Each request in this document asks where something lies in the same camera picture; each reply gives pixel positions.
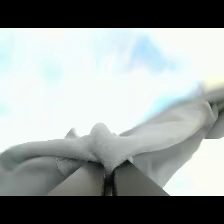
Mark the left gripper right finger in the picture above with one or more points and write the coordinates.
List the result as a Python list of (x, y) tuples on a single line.
[(136, 181)]

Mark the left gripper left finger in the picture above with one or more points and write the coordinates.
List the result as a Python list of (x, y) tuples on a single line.
[(83, 181)]

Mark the grey garment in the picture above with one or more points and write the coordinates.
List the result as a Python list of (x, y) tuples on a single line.
[(160, 140)]

